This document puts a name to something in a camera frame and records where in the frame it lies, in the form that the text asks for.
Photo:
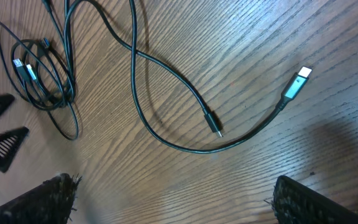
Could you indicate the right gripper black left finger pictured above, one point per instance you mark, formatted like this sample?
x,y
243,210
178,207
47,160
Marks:
x,y
50,202

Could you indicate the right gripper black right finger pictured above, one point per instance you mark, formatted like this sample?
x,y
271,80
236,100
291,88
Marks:
x,y
293,202

